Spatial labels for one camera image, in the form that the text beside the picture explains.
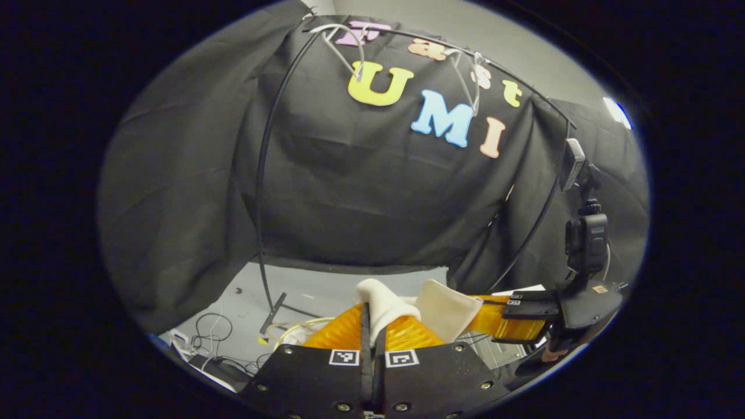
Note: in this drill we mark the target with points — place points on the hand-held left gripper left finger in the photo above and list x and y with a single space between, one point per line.
302 378

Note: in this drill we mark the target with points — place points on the ceiling light panel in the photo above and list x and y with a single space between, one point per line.
617 112

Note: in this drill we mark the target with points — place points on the cream button shirt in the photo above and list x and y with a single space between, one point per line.
442 308

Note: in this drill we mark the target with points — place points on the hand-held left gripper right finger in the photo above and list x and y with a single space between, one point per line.
442 378

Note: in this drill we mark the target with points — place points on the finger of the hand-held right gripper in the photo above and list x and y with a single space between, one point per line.
535 296
518 329

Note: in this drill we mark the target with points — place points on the white plastic hanger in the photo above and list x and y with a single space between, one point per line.
349 58
465 84

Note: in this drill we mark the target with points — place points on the black clothes rack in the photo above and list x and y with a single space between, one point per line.
260 174

